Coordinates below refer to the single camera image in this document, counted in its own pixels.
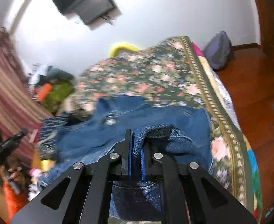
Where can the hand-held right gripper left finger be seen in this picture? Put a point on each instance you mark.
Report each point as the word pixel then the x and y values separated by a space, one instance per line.
pixel 128 149

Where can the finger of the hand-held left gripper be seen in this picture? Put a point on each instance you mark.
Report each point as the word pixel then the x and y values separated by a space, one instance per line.
pixel 19 136

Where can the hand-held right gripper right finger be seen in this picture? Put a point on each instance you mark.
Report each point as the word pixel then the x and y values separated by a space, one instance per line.
pixel 143 163

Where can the blue denim jacket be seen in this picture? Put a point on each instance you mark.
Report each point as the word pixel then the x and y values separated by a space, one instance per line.
pixel 174 123

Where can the pile of papers and clothes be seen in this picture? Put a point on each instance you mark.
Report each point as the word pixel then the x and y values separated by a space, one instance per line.
pixel 48 72

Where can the person's left hand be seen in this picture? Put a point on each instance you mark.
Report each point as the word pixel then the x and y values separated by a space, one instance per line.
pixel 16 173

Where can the navy patterned sweater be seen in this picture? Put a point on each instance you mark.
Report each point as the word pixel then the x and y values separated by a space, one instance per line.
pixel 49 133

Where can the yellow garment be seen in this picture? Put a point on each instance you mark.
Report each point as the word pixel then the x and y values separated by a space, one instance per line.
pixel 46 163

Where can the orange cloth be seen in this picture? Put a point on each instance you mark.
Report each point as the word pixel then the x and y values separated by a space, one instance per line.
pixel 13 201

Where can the orange box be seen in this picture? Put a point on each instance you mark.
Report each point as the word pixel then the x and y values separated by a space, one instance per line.
pixel 44 91

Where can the striped red curtain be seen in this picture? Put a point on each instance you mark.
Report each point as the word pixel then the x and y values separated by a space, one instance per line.
pixel 4 86

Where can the green cloth covered box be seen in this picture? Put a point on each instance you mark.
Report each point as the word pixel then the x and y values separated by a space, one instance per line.
pixel 60 94

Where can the green floral blanket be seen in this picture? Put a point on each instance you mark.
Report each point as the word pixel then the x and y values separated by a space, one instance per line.
pixel 151 74

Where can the yellow plastic object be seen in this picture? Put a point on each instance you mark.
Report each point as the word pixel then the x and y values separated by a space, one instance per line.
pixel 118 47

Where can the colourful patchwork quilt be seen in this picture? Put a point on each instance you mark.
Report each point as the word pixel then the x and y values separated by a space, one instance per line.
pixel 221 88

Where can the grey purple backpack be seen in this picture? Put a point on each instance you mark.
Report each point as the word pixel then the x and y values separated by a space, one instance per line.
pixel 217 50

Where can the small black wall monitor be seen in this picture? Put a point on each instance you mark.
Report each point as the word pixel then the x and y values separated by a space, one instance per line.
pixel 95 7

